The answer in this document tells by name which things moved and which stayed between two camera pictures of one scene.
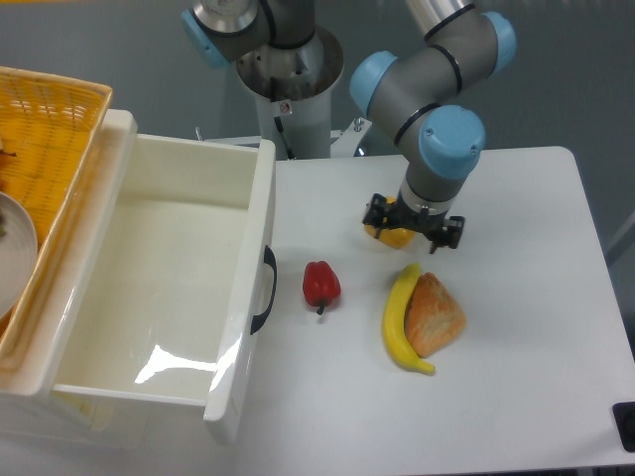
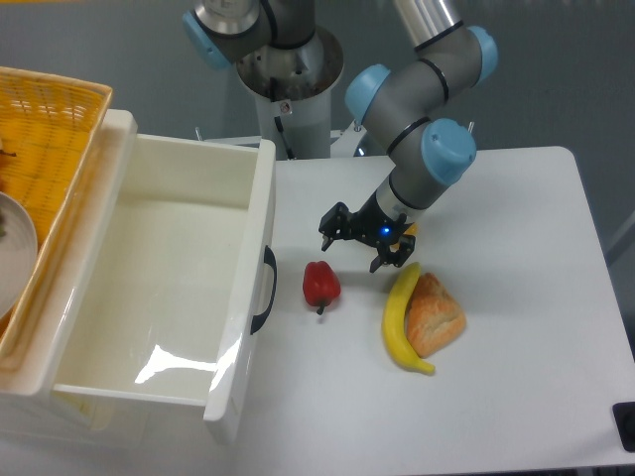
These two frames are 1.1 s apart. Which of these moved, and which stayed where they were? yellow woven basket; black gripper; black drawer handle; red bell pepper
Moved: black gripper
Stayed: black drawer handle; yellow woven basket; red bell pepper
